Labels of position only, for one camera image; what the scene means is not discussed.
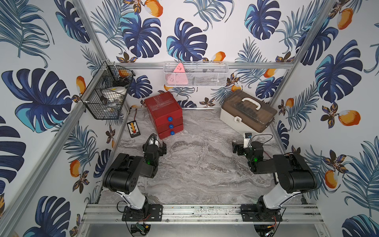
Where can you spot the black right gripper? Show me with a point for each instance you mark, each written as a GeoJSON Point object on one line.
{"type": "Point", "coordinates": [240, 147]}

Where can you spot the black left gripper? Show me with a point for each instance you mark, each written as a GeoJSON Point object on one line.
{"type": "Point", "coordinates": [155, 147]}

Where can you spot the red drawer cabinet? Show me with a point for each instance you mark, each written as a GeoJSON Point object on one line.
{"type": "Point", "coordinates": [166, 114]}

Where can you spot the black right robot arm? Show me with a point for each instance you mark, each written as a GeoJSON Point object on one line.
{"type": "Point", "coordinates": [293, 174]}

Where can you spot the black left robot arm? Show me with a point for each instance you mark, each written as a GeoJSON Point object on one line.
{"type": "Point", "coordinates": [123, 174]}

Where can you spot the white storage box brown lid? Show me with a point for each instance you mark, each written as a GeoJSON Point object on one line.
{"type": "Point", "coordinates": [244, 113]}

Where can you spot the pink triangle item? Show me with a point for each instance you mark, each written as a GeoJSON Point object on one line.
{"type": "Point", "coordinates": [178, 77]}

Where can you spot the black wire basket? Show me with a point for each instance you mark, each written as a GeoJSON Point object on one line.
{"type": "Point", "coordinates": [108, 91]}

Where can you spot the clear wall shelf tray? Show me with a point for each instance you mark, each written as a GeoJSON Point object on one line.
{"type": "Point", "coordinates": [201, 74]}

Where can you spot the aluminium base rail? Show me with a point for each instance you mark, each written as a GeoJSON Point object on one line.
{"type": "Point", "coordinates": [205, 214]}

